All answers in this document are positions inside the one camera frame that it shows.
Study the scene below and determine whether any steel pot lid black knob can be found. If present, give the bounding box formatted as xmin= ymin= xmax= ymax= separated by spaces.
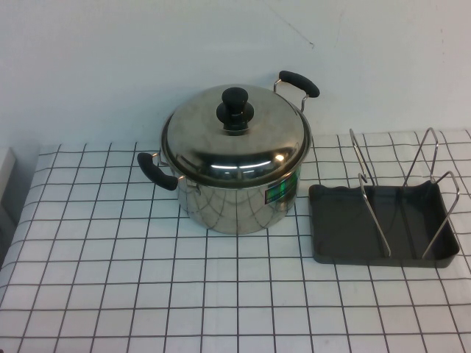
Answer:
xmin=160 ymin=83 xmax=309 ymax=187

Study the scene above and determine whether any black plastic drip tray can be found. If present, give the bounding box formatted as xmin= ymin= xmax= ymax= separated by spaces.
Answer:
xmin=308 ymin=179 xmax=461 ymax=270

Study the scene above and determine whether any metal wire lid rack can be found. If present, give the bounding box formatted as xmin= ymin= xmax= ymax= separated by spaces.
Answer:
xmin=348 ymin=126 xmax=463 ymax=259

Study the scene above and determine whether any white black-grid tablecloth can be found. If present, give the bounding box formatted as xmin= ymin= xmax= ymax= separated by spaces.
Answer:
xmin=0 ymin=126 xmax=471 ymax=353

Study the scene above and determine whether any stainless steel stock pot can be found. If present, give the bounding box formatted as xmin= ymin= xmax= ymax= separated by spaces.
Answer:
xmin=136 ymin=69 xmax=320 ymax=235

